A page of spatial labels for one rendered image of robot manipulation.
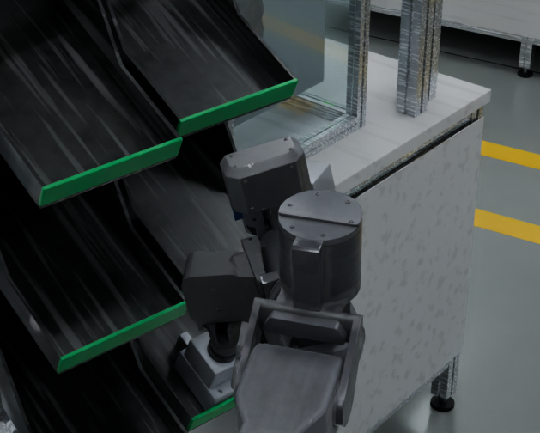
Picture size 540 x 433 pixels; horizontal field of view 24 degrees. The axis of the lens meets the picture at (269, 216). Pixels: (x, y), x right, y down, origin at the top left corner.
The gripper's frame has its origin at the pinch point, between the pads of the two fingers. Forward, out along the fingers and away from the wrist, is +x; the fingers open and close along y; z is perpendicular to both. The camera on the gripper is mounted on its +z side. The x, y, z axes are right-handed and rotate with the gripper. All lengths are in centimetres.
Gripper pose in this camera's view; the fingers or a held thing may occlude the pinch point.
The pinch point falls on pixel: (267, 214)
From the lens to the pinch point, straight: 102.1
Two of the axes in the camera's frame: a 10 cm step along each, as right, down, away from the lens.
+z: -9.5, 3.0, -1.0
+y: 1.9, 7.8, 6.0
